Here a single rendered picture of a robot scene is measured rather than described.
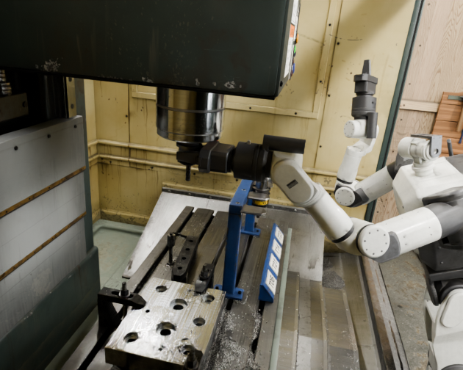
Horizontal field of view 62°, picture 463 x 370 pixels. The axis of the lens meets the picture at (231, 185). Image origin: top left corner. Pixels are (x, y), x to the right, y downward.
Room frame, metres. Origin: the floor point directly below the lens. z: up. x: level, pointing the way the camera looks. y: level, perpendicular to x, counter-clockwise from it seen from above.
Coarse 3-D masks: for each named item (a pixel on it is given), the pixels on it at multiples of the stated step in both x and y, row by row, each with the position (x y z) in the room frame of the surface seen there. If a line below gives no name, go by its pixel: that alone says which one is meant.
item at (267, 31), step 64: (0, 0) 0.83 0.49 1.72; (64, 0) 0.80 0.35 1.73; (128, 0) 0.78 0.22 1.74; (192, 0) 0.76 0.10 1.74; (256, 0) 0.74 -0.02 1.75; (0, 64) 0.83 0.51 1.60; (64, 64) 0.80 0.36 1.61; (128, 64) 0.78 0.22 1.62; (192, 64) 0.76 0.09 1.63; (256, 64) 0.74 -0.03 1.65
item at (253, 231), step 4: (248, 200) 1.46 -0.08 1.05; (248, 204) 1.46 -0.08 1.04; (248, 216) 1.46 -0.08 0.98; (252, 216) 1.46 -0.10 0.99; (248, 220) 1.46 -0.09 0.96; (252, 220) 1.46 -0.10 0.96; (248, 224) 1.46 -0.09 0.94; (252, 224) 1.46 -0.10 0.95; (244, 228) 1.47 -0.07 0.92; (248, 228) 1.46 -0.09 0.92; (252, 228) 1.46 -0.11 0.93; (256, 228) 1.49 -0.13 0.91; (244, 232) 1.45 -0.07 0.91; (248, 232) 1.45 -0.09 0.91; (252, 232) 1.46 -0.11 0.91; (256, 232) 1.46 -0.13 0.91
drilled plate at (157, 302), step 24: (192, 288) 0.93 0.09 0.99; (144, 312) 0.81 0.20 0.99; (168, 312) 0.82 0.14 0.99; (192, 312) 0.83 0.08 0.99; (216, 312) 0.84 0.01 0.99; (120, 336) 0.72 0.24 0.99; (144, 336) 0.73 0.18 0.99; (168, 336) 0.74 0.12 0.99; (192, 336) 0.74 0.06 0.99; (120, 360) 0.68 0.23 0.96; (144, 360) 0.67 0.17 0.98; (168, 360) 0.66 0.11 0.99
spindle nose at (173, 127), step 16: (160, 96) 0.84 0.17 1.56; (176, 96) 0.81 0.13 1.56; (192, 96) 0.81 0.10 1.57; (208, 96) 0.82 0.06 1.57; (224, 96) 0.87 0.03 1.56; (160, 112) 0.83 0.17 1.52; (176, 112) 0.81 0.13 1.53; (192, 112) 0.81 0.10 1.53; (208, 112) 0.82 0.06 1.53; (224, 112) 0.88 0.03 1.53; (160, 128) 0.83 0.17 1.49; (176, 128) 0.81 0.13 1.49; (192, 128) 0.81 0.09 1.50; (208, 128) 0.82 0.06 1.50
